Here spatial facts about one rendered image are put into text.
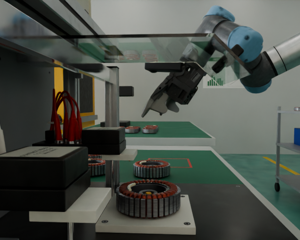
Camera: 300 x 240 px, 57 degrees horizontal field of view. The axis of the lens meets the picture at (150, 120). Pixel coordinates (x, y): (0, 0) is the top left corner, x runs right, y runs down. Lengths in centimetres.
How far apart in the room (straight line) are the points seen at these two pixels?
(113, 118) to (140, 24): 519
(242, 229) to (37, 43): 38
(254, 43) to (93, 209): 56
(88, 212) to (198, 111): 540
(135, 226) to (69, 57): 26
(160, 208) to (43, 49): 29
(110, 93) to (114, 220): 32
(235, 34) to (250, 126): 515
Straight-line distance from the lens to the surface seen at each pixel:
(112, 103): 67
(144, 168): 80
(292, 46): 80
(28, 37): 28
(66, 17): 40
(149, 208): 45
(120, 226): 45
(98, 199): 25
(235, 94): 572
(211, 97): 563
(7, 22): 26
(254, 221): 51
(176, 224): 45
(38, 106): 66
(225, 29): 73
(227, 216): 52
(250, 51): 70
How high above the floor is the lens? 96
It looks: 3 degrees down
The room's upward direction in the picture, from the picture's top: straight up
